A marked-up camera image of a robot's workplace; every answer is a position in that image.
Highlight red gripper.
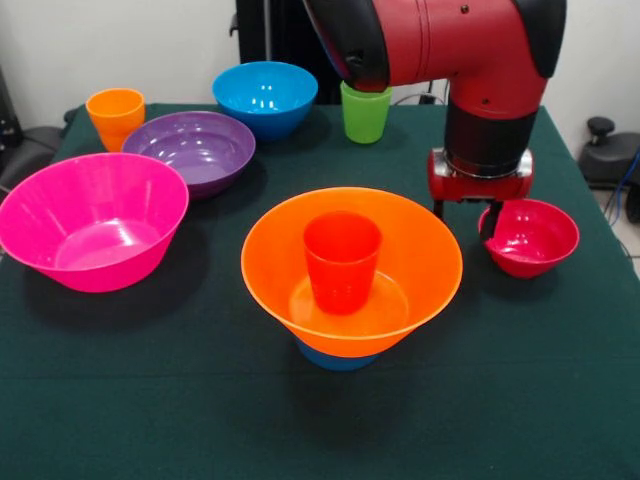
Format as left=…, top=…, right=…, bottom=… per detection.
left=427, top=148, right=535, bottom=241

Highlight small red bowl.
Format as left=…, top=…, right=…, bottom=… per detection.
left=478, top=198, right=581, bottom=279

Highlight orange-red cup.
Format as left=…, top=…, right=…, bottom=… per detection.
left=302, top=210, right=384, bottom=316

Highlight large orange bowl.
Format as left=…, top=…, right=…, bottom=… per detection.
left=240, top=187, right=464, bottom=359

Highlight small blue bowl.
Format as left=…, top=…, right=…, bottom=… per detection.
left=294, top=337, right=384, bottom=372

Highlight green cup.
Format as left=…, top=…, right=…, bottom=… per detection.
left=339, top=81, right=393, bottom=145

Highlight large blue bowl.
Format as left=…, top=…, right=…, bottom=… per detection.
left=212, top=61, right=320, bottom=143

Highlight purple bowl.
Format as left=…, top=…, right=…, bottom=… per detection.
left=121, top=110, right=257, bottom=202

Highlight dark green tablecloth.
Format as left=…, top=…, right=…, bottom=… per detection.
left=0, top=102, right=640, bottom=480

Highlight large pink bowl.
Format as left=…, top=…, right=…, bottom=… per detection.
left=0, top=152, right=190, bottom=294

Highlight yellow-orange cup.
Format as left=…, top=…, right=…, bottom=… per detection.
left=85, top=88, right=147, bottom=154

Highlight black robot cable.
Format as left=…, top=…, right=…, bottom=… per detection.
left=394, top=79, right=450, bottom=106

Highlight blue cable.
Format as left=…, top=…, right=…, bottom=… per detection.
left=604, top=149, right=640, bottom=226

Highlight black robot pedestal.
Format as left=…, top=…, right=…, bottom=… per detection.
left=229, top=0, right=346, bottom=106

